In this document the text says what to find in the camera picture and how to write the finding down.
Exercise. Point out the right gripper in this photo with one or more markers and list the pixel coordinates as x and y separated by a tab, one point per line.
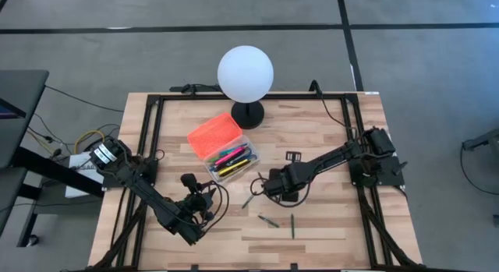
284	180

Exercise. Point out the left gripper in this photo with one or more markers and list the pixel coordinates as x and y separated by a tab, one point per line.
193	203

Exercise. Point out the dark green pen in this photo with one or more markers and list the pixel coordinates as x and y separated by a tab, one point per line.
260	175
292	226
247	202
268	221

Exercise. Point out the yellow highlighter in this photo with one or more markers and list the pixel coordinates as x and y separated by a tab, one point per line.
234	168

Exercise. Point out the pink highlighter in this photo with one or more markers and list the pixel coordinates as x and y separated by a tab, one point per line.
230	157

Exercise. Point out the black pen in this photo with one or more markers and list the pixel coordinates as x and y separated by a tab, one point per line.
241	160

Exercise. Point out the clear box with orange lid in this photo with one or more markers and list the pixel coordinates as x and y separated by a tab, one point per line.
214	133

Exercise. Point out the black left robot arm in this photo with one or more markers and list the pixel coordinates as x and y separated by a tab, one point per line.
156	202

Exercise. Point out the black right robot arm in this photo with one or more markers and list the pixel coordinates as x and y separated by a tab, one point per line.
335	157

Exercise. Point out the white paper box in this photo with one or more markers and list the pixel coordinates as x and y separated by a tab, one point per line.
80	188

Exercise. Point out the white globe table lamp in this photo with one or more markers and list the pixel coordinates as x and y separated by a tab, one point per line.
245	73

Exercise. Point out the black desk beam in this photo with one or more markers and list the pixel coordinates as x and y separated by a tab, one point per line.
47	168

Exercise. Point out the black stand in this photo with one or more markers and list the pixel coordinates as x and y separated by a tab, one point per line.
483	139

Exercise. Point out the grey desk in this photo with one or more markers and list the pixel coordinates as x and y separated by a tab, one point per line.
19	108

